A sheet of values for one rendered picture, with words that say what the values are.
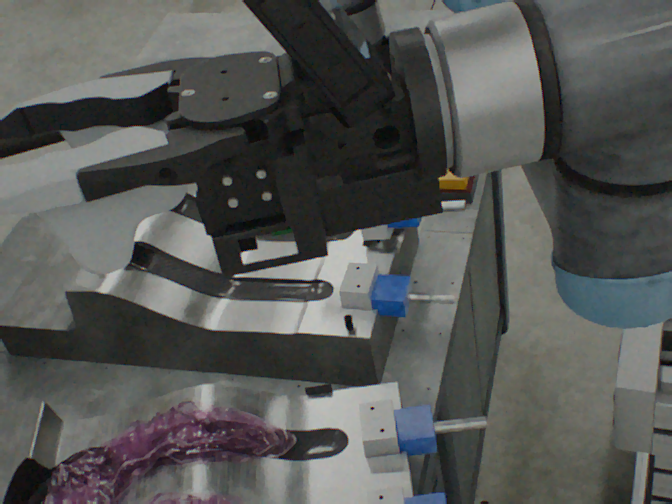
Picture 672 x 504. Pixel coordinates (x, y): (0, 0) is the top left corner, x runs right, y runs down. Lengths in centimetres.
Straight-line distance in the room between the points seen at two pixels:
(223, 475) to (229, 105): 64
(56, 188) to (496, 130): 19
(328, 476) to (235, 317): 24
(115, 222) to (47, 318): 87
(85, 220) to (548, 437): 174
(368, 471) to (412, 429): 6
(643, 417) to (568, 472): 113
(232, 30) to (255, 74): 146
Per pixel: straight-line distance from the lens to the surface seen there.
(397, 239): 125
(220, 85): 46
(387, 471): 104
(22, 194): 43
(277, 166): 44
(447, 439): 156
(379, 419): 104
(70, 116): 50
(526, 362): 224
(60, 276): 136
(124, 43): 373
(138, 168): 42
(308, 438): 108
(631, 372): 93
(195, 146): 42
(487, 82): 44
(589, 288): 54
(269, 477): 104
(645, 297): 54
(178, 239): 126
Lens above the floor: 170
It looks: 41 degrees down
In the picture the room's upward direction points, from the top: 12 degrees counter-clockwise
